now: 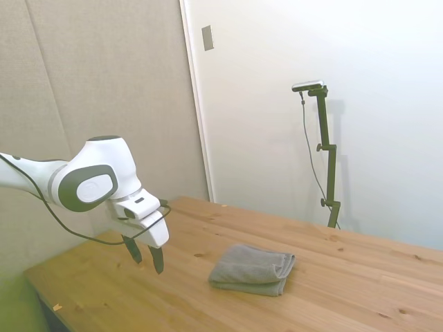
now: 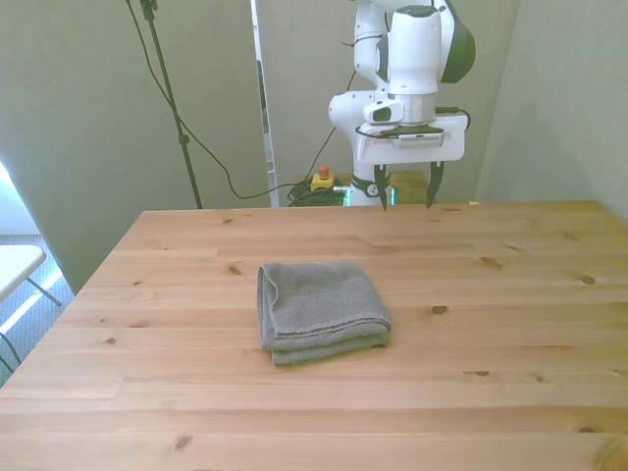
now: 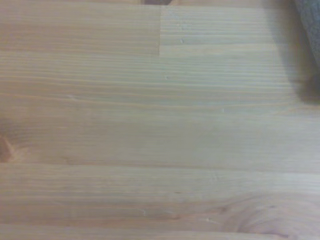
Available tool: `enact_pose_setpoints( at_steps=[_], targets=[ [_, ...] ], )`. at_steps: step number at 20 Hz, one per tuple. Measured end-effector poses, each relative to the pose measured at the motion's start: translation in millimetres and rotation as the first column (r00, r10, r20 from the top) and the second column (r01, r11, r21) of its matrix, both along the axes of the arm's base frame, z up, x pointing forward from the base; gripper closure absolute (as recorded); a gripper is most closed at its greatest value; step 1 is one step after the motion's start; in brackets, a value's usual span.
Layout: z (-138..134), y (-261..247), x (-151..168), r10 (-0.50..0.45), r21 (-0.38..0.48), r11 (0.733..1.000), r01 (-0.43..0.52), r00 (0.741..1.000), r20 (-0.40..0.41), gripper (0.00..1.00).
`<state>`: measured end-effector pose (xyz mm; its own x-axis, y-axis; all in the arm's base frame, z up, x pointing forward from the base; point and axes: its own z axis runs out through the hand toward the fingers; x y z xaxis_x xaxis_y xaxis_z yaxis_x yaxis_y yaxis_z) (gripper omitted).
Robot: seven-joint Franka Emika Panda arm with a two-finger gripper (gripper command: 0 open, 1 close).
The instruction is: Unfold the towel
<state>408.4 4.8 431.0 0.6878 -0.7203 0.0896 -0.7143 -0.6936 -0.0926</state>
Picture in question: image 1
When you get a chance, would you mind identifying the white door frame trim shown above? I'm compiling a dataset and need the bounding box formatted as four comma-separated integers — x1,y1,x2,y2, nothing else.
179,0,216,203

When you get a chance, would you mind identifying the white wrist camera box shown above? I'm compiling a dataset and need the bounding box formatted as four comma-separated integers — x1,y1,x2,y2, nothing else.
109,192,163,222

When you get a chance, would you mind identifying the grey towel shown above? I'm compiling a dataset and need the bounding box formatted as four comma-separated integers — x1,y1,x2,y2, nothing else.
207,243,297,297

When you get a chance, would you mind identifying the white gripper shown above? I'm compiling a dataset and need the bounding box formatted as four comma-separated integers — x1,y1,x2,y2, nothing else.
109,210,171,275

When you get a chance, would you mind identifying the grey wall switch plate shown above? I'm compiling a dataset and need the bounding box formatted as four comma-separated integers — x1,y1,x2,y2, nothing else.
201,24,215,53

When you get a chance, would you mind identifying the silver stand-mounted camera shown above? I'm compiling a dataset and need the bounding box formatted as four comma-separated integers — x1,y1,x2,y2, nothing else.
291,79,327,93

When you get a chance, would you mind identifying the black camera stand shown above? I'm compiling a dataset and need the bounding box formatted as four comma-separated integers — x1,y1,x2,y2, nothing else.
307,86,342,230

